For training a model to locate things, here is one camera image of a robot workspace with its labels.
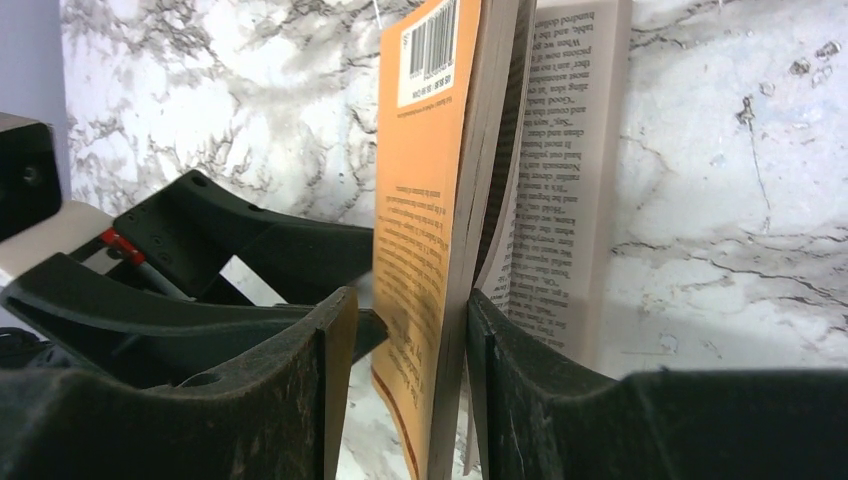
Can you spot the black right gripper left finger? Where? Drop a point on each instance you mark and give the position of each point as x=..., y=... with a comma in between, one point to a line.
x=275, y=411

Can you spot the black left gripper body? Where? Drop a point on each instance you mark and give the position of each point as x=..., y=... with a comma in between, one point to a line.
x=30, y=183

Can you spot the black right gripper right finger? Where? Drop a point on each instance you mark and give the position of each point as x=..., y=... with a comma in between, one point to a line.
x=629, y=424

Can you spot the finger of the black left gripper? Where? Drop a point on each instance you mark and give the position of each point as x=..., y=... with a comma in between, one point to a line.
x=149, y=340
x=190, y=229

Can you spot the plain orange paperback book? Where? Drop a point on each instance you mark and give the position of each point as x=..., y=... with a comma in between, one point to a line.
x=496, y=150

